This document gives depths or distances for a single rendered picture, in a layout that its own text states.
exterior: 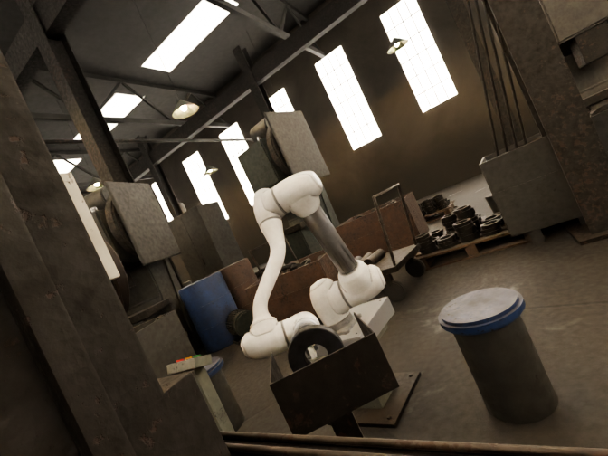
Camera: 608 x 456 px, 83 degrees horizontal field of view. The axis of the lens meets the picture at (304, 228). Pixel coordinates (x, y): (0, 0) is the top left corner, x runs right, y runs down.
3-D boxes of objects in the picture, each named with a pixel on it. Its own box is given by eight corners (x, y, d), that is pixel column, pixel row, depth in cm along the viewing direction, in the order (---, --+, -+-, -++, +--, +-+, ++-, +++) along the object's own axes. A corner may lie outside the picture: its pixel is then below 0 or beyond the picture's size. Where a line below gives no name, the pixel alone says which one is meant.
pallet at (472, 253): (541, 216, 364) (525, 178, 363) (546, 237, 298) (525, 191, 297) (432, 250, 433) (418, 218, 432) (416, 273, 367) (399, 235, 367)
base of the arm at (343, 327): (331, 323, 196) (327, 315, 196) (362, 314, 183) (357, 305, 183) (316, 342, 182) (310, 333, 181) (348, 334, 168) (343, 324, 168)
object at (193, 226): (232, 311, 664) (187, 217, 660) (264, 299, 630) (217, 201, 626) (212, 326, 607) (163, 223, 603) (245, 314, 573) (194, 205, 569)
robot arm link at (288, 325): (326, 339, 121) (290, 353, 120) (321, 330, 136) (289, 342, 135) (315, 310, 121) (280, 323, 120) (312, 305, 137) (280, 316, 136)
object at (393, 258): (440, 270, 342) (400, 182, 340) (419, 299, 293) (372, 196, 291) (347, 292, 419) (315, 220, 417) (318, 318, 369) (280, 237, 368)
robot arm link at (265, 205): (251, 224, 146) (279, 208, 143) (242, 192, 155) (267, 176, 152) (268, 234, 157) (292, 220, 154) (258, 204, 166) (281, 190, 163)
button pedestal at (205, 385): (242, 471, 173) (189, 361, 172) (211, 470, 185) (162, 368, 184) (260, 446, 187) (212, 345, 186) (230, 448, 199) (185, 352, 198)
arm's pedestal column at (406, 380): (360, 377, 210) (339, 332, 209) (421, 374, 185) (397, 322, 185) (327, 425, 178) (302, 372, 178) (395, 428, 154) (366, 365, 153)
